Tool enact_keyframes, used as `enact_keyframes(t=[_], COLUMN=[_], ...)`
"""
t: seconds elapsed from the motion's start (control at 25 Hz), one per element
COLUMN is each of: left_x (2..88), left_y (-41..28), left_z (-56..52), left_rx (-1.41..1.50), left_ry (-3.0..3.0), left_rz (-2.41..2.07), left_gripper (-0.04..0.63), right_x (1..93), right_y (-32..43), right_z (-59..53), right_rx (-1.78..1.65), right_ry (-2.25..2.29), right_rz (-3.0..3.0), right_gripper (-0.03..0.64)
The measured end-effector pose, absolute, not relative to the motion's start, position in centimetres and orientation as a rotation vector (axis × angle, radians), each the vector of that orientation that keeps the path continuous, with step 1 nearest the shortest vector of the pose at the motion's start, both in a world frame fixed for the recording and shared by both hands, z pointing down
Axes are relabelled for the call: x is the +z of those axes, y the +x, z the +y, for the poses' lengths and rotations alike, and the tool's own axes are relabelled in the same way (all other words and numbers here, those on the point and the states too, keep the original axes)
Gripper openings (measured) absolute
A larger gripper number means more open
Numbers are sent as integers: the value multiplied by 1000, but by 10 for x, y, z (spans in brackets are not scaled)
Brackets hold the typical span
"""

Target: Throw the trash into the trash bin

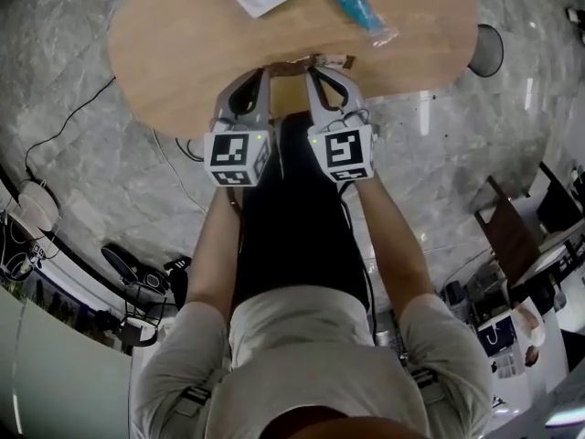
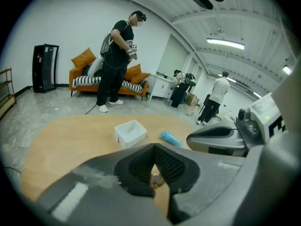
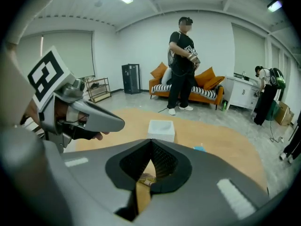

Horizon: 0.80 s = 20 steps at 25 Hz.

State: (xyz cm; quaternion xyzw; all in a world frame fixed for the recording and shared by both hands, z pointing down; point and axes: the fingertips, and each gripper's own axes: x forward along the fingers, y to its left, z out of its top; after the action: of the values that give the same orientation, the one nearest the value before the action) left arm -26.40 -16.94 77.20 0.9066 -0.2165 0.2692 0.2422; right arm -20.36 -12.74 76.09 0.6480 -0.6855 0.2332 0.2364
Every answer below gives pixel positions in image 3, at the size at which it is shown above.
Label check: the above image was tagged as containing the white plastic tray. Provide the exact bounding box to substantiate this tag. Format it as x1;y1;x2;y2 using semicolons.
147;119;176;143

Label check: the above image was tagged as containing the grey pillow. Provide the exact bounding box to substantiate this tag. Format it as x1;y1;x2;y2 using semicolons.
161;67;174;86

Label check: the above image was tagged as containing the white sink cabinet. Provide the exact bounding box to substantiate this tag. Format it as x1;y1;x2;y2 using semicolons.
222;72;261;110

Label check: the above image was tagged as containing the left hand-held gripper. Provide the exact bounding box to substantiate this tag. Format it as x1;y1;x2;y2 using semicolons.
27;45;126;154

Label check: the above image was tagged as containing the black green backpack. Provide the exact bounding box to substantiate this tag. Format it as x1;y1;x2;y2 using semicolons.
269;67;286;89

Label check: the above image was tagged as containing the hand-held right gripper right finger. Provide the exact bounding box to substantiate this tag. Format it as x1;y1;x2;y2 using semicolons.
138;138;272;226

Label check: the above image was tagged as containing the orange sofa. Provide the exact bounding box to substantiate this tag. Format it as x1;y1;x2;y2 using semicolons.
149;62;225;110

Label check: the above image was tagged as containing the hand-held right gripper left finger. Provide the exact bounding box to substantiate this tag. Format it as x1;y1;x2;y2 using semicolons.
35;138;156;226

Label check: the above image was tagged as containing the person's left hand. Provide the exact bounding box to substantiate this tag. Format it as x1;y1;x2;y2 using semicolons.
54;101;111;141

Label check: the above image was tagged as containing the orange cushion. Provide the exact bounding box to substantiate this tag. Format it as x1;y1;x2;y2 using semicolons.
195;66;216;87
203;75;226;91
150;62;169;80

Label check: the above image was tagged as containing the wooden rack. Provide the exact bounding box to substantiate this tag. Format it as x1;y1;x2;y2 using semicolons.
84;77;112;103

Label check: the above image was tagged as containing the striped blanket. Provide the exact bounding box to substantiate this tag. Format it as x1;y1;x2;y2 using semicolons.
151;83;218;100

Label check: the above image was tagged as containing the black cabinet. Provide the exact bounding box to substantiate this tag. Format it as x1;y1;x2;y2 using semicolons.
121;64;141;95

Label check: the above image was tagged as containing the oval wooden table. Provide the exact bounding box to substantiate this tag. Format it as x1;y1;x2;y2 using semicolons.
75;107;269;215

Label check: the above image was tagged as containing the person's left forearm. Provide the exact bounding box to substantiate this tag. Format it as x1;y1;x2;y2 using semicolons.
20;95;42;129

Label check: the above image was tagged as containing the black cable with white adapter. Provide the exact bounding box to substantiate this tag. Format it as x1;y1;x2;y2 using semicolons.
269;119;285;144

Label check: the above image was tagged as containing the cardboard box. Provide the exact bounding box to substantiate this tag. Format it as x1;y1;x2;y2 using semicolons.
274;101;294;126

